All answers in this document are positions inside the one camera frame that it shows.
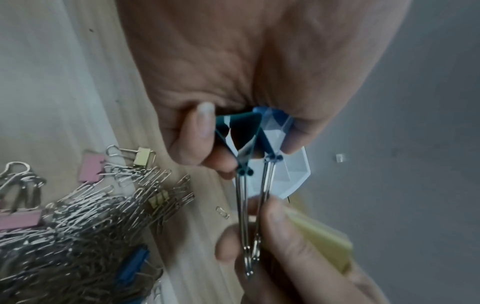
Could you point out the white compartment tray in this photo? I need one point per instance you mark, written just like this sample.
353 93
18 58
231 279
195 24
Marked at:
296 172

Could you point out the person's right hand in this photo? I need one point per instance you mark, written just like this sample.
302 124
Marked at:
300 282

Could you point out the small white wall hook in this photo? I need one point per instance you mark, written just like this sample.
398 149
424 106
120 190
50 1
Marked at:
340 157

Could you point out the pile of silver paper clips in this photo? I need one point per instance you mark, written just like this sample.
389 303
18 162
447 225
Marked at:
75 237

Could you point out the small pink binder clip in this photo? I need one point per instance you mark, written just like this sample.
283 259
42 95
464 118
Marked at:
92 167
22 221

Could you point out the large blue binder clip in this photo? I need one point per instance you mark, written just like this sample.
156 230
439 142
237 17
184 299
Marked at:
272 139

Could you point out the person's left hand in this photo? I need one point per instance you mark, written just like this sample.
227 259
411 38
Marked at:
225 59

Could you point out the large teal binder clip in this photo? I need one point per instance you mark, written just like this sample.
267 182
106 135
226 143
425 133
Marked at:
243 130

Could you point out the large yellow binder clip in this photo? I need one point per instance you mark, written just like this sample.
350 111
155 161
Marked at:
322 240

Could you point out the small yellow binder clip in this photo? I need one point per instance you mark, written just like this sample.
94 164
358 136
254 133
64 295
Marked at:
157 200
144 156

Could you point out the small blue binder clip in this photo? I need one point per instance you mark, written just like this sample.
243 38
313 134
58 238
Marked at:
131 264

